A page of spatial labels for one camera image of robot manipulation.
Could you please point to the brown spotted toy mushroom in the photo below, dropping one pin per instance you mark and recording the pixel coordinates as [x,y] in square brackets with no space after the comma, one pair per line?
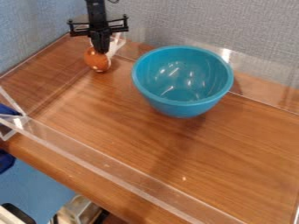
[97,60]

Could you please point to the blue cloth object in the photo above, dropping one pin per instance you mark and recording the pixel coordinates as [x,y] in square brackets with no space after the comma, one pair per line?
[7,158]

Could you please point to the blue plastic bowl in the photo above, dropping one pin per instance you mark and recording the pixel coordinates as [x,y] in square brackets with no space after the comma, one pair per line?
[182,79]

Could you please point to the clear acrylic back barrier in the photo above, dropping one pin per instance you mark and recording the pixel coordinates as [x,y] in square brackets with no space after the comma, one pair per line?
[264,80]

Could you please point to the clear acrylic front barrier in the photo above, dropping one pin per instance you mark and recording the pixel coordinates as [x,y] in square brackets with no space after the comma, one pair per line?
[141,184]

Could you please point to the black and white object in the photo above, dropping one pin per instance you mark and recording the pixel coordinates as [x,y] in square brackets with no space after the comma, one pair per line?
[11,215]

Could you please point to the clear acrylic barrier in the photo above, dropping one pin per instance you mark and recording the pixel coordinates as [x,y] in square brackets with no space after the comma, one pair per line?
[141,184]
[264,80]

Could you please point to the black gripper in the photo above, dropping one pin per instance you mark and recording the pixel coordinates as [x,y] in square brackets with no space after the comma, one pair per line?
[81,27]

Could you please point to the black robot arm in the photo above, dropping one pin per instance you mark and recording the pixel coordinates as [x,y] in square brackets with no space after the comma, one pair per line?
[97,11]

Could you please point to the clear acrylic corner bracket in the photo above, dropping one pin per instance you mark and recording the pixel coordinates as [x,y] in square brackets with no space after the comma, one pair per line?
[117,40]

